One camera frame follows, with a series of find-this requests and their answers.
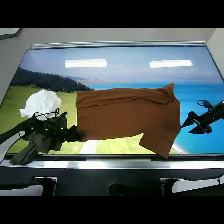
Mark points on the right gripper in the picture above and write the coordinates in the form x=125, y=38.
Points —
x=207, y=117

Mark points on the brown T-shirt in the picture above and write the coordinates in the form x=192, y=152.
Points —
x=126, y=116

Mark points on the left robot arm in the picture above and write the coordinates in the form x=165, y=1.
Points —
x=25, y=128

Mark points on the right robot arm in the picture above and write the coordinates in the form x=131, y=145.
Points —
x=218, y=110

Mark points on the white garment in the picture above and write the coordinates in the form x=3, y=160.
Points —
x=41, y=101

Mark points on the dark green garment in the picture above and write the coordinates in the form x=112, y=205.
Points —
x=40, y=143

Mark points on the silver frame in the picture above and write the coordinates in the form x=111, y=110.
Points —
x=113, y=164

